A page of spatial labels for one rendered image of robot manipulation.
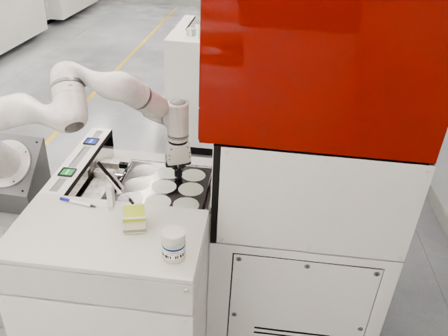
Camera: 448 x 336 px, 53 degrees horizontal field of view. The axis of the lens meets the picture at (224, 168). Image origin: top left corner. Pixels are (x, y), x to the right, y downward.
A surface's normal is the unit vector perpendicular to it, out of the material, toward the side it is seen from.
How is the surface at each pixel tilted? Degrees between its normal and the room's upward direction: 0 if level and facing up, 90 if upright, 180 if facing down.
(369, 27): 90
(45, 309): 90
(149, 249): 0
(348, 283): 90
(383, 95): 90
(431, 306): 0
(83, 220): 0
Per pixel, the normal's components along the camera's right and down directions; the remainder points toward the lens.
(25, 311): -0.11, 0.50
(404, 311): 0.04, -0.86
